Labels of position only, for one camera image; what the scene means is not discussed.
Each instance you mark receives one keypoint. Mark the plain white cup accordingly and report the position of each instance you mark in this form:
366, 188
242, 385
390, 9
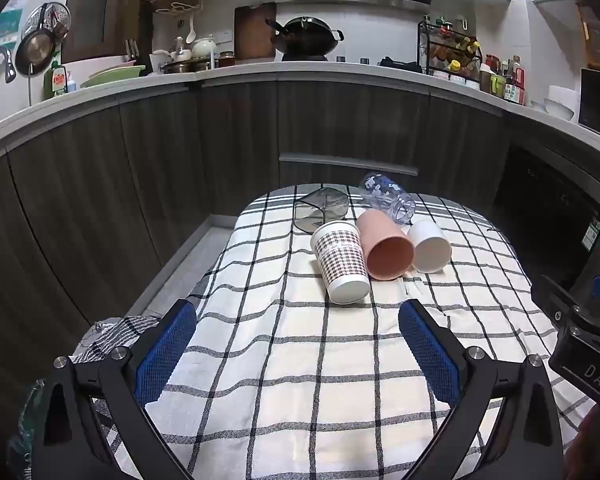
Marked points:
430, 250

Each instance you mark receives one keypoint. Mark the pink cup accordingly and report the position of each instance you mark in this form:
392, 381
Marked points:
387, 255

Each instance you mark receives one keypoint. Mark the green dish soap bottle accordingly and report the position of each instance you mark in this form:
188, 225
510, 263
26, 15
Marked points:
55, 82

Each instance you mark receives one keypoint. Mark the black built-in dishwasher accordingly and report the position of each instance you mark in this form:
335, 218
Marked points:
550, 210

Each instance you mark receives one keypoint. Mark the brown jar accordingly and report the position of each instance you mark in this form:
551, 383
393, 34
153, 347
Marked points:
226, 60

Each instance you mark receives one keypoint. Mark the black and white checked tablecloth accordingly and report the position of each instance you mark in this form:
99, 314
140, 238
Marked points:
280, 325

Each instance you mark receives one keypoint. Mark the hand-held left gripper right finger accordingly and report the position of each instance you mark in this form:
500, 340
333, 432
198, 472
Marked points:
430, 355

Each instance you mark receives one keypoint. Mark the person's right forearm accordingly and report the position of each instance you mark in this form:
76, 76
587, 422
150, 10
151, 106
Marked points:
597, 440

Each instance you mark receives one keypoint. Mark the small clear pump bottle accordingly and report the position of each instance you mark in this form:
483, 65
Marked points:
71, 82

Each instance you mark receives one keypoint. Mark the green plastic bag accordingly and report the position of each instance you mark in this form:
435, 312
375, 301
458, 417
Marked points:
25, 430

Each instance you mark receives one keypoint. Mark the black wok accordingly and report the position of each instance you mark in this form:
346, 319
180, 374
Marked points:
307, 35

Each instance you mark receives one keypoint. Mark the brown wooden cutting board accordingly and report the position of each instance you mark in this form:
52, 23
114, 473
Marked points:
252, 32

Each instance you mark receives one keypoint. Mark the black object on counter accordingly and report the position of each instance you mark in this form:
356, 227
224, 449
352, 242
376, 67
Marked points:
400, 65

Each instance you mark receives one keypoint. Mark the steel pot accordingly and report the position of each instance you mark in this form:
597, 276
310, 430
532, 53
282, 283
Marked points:
185, 66

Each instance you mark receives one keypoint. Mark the hanging steel frying pan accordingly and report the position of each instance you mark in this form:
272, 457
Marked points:
32, 52

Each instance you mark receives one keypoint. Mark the green lidded container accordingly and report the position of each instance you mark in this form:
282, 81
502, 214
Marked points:
497, 87

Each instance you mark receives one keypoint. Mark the dark wood upper cabinet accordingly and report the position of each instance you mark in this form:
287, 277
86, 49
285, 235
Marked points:
105, 10

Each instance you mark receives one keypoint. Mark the white ladle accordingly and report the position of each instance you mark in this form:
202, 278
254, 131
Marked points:
191, 34

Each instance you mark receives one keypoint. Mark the green plastic basin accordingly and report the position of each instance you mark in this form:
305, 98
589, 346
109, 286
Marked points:
112, 77

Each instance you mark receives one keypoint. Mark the striped grey cloth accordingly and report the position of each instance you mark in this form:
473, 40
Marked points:
125, 327

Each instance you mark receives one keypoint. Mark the dark transparent square cup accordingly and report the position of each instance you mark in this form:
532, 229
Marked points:
317, 207

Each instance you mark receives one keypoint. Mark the white cup with checked pattern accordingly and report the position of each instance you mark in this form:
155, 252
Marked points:
341, 265

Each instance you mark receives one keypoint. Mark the stack of white bowls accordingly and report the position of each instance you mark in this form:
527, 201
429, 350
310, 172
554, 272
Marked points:
557, 109

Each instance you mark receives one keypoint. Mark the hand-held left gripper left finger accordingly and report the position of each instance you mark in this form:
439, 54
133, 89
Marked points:
164, 357

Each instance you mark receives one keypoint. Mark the clear cup with blue print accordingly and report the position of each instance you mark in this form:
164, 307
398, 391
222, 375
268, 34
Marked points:
387, 197

